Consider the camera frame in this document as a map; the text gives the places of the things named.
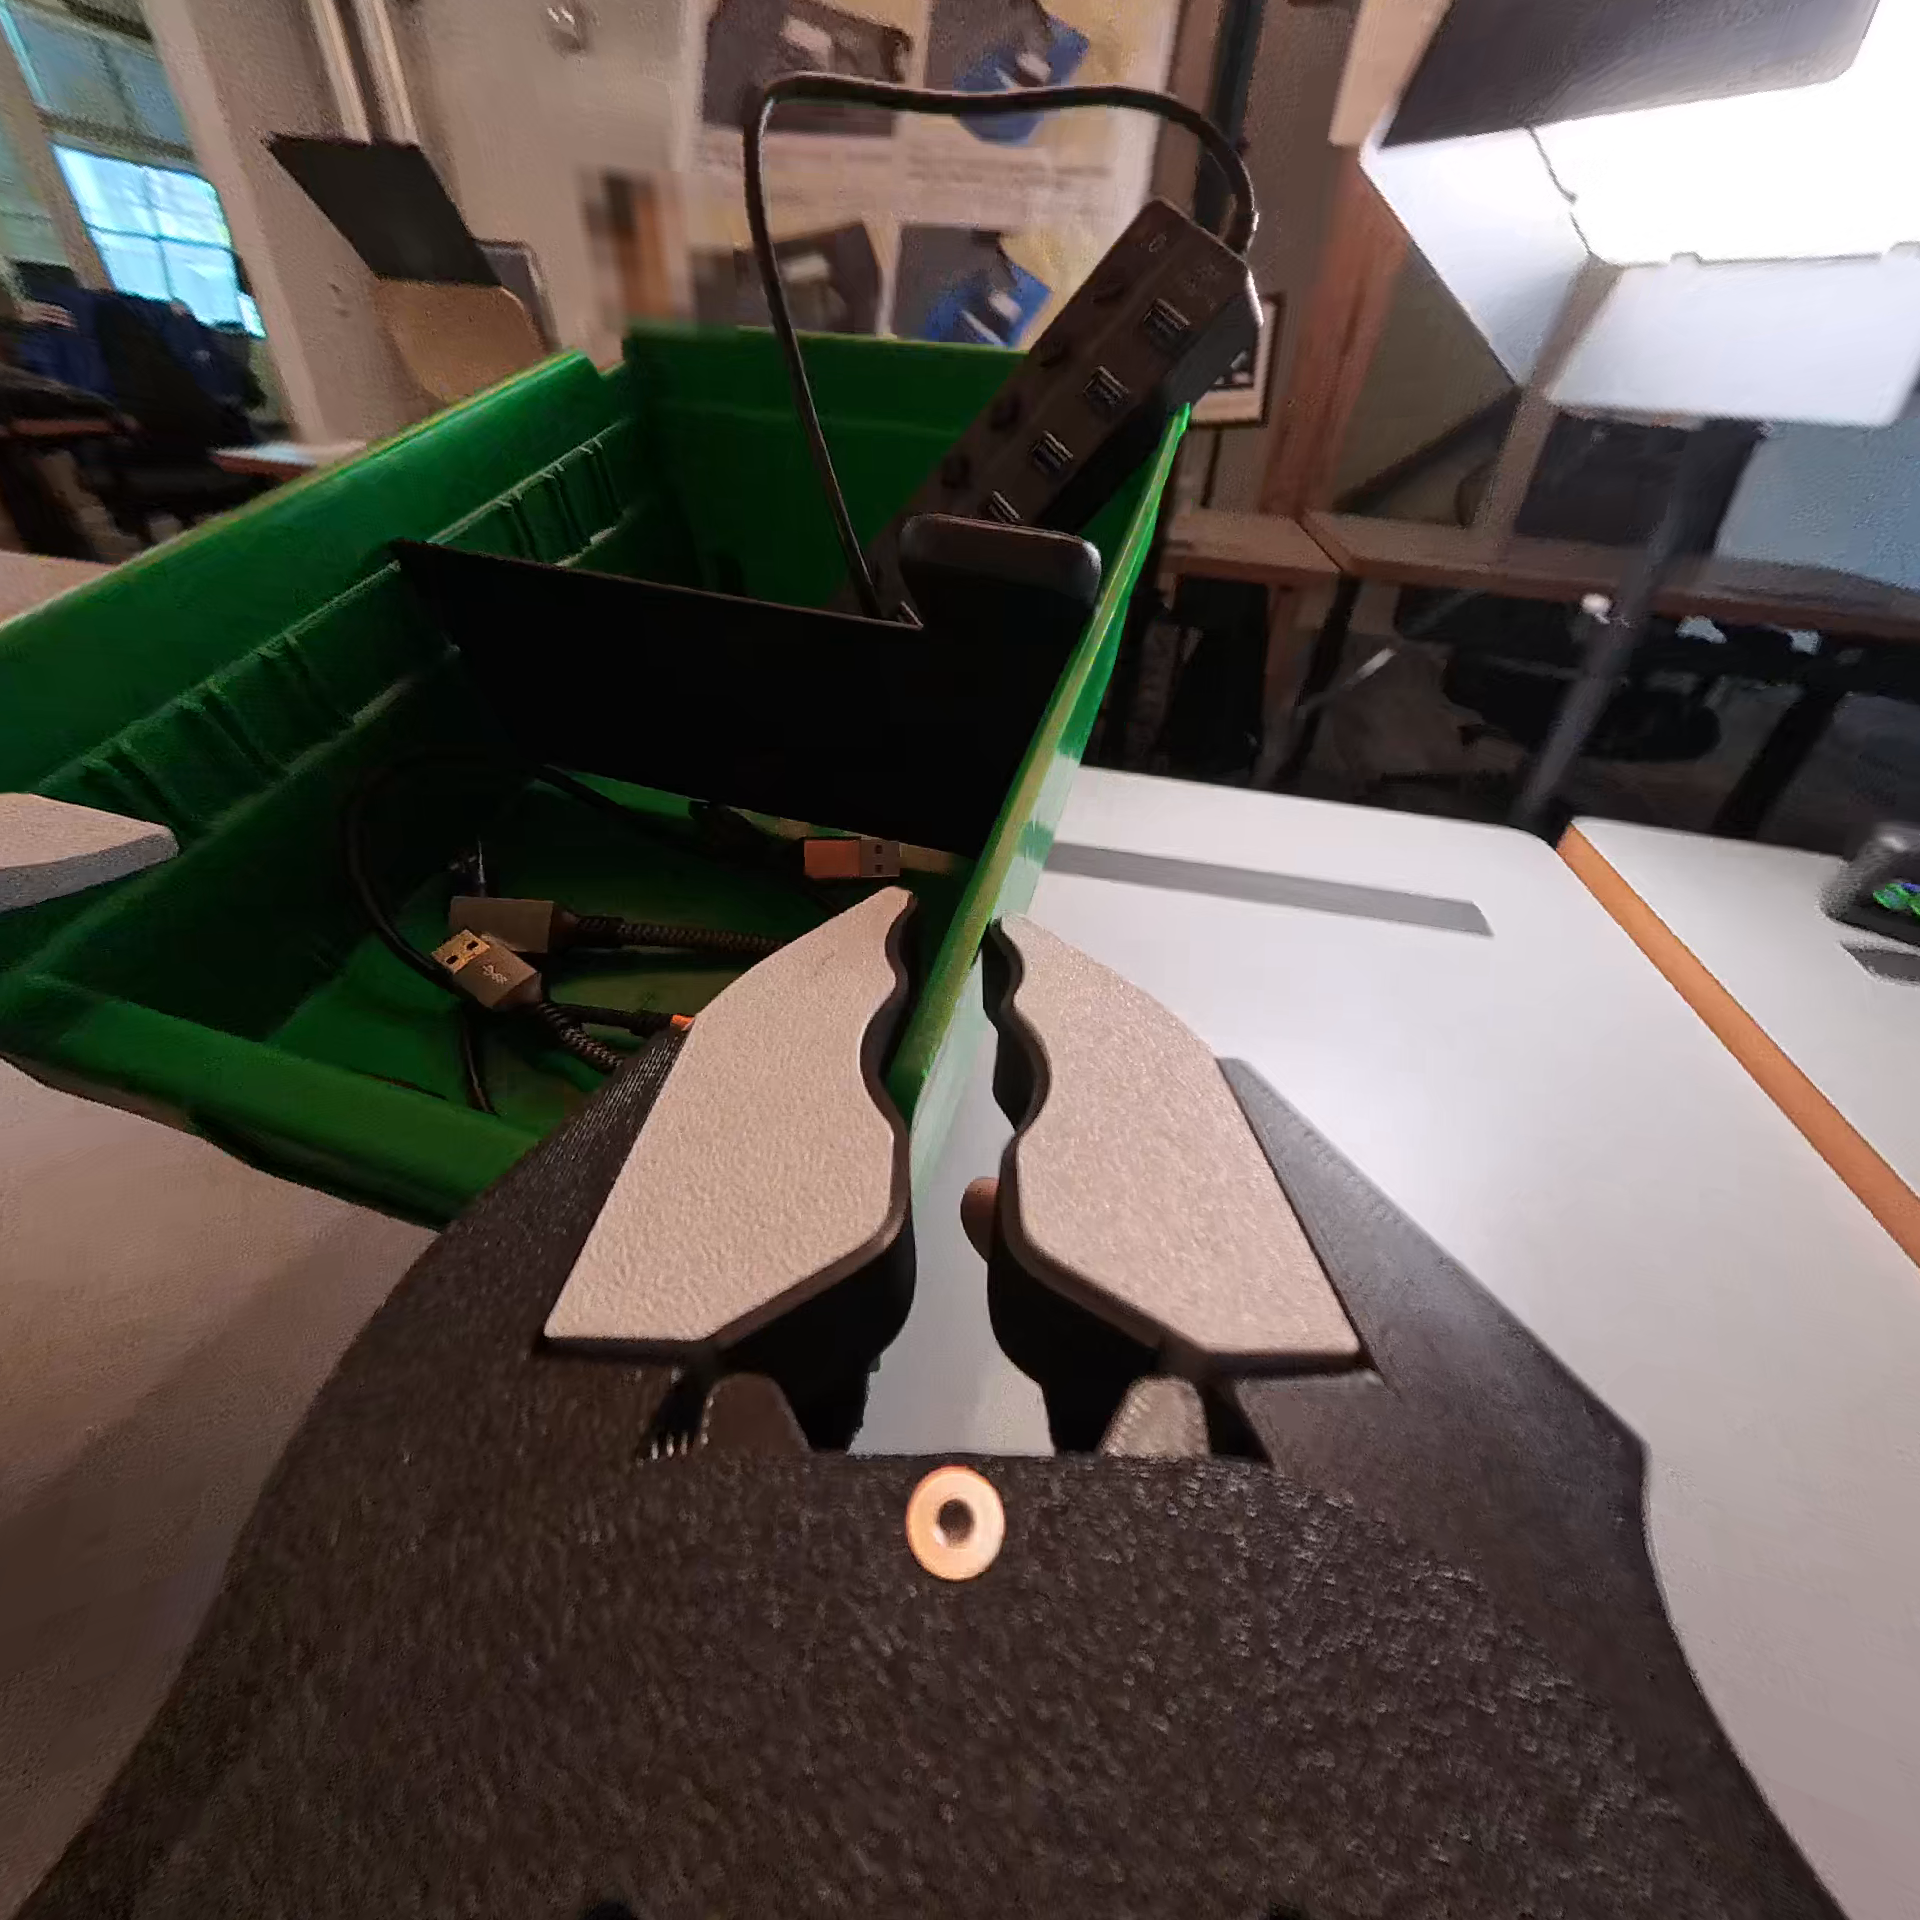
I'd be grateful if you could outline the black smooth hub cable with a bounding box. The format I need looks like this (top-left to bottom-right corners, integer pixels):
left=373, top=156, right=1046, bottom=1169
left=743, top=70, right=1261, bottom=619

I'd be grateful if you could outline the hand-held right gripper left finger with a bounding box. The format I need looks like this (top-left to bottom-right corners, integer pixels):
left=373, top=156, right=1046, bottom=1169
left=540, top=884, right=922, bottom=1360

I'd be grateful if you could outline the instruction board on stand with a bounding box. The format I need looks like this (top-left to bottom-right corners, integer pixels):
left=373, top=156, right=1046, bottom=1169
left=681, top=0, right=1187, bottom=353

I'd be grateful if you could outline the black and white tag sign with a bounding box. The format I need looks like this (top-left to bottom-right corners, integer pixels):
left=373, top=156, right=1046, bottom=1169
left=1190, top=292, right=1286, bottom=429

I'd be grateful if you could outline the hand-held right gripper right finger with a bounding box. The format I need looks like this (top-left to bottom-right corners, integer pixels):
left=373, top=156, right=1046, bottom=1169
left=983, top=915, right=1366, bottom=1377

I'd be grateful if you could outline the thin black cable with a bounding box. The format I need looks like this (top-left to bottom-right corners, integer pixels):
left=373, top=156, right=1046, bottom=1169
left=345, top=766, right=495, bottom=1113

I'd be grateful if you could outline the green plastic bin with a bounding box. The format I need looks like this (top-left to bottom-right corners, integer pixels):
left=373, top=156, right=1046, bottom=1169
left=0, top=326, right=1193, bottom=1224

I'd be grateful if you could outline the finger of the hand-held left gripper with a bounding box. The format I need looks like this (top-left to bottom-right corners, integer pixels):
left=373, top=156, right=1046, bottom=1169
left=0, top=791, right=183, bottom=915

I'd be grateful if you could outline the grey label printer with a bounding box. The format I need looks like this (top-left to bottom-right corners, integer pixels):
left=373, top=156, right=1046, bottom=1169
left=1821, top=825, right=1920, bottom=945

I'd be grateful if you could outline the black usb hub with switches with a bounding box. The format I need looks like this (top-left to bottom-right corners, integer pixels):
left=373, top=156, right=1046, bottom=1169
left=897, top=199, right=1269, bottom=544

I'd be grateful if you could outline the black bin divider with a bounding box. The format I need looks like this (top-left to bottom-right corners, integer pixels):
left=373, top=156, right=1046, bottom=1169
left=398, top=540, right=1082, bottom=856

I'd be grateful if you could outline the wooden background desk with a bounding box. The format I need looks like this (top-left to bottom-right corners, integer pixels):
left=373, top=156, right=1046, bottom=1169
left=1154, top=510, right=1920, bottom=646

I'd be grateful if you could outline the braided cable with orange plugs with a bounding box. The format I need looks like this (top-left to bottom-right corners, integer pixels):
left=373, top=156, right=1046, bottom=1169
left=661, top=836, right=963, bottom=1039

